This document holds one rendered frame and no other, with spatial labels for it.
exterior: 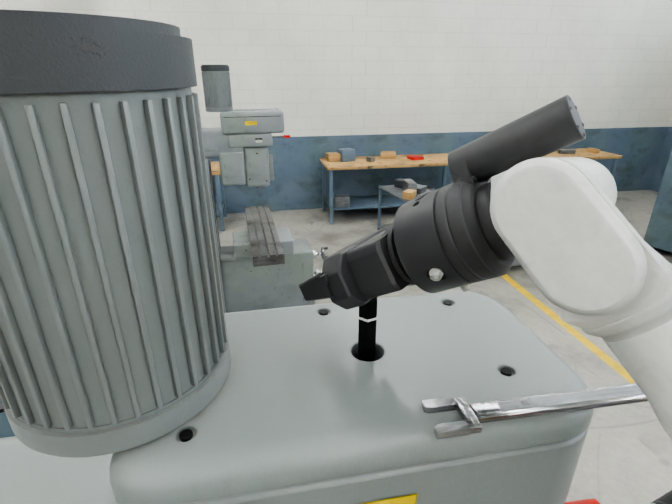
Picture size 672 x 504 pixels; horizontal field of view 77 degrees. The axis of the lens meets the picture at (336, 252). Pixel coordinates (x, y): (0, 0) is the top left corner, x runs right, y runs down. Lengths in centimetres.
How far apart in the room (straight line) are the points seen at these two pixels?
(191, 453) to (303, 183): 680
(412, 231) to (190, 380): 23
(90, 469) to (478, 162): 53
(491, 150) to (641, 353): 17
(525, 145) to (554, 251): 9
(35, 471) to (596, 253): 60
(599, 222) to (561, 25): 824
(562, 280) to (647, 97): 951
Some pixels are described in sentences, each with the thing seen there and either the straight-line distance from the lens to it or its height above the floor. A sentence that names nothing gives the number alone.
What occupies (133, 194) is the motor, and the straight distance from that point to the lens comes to 33.
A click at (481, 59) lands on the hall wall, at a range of 780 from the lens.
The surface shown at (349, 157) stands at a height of 94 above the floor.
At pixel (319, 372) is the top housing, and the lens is 46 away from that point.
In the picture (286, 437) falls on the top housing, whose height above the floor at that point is 189.
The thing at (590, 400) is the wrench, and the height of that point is 190.
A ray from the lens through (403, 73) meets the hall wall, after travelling 728.
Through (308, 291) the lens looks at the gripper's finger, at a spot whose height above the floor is 196.
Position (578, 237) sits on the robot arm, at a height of 208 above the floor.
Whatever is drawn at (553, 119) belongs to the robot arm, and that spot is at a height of 215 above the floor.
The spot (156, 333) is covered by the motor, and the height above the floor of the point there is 199.
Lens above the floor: 218
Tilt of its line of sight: 23 degrees down
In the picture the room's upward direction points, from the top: straight up
